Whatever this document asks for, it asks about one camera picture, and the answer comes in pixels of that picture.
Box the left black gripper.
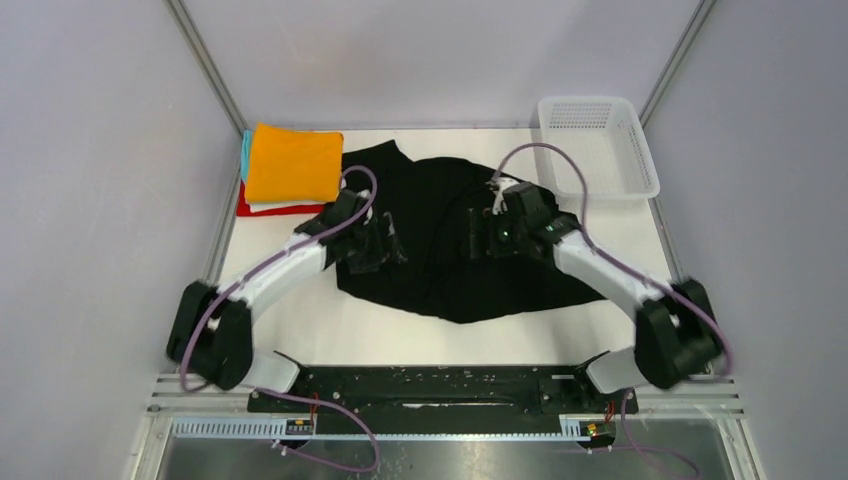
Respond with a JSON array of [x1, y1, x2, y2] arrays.
[[349, 213, 405, 274]]

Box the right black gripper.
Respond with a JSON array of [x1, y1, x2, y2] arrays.
[[461, 207, 528, 258]]

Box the black t shirt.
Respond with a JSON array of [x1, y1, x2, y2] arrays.
[[336, 140, 602, 324]]

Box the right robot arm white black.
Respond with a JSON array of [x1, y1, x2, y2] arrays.
[[468, 178, 725, 412]]

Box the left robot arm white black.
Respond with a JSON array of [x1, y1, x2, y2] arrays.
[[165, 189, 407, 411]]

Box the folded orange t shirt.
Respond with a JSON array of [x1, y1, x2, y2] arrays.
[[245, 123, 344, 204]]

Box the white plastic basket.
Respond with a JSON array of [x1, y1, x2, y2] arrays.
[[537, 96, 660, 203]]

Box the folded white t shirt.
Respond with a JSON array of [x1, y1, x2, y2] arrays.
[[243, 184, 346, 215]]

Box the folded red t shirt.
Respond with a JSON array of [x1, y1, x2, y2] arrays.
[[236, 182, 330, 219]]

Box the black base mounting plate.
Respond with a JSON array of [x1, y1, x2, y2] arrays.
[[247, 365, 639, 436]]

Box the folded cyan t shirt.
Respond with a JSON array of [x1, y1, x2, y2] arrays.
[[239, 129, 254, 184]]

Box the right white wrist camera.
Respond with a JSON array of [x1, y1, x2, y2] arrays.
[[487, 176, 519, 215]]

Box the white slotted cable duct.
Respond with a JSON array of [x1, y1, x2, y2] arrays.
[[170, 414, 598, 443]]

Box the aluminium frame rail left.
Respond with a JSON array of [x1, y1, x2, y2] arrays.
[[164, 0, 248, 136]]

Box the aluminium frame rail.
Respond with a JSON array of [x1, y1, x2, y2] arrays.
[[639, 0, 717, 128], [164, 0, 248, 136]]

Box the aluminium frame rail right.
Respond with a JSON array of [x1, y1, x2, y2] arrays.
[[639, 0, 717, 128]]

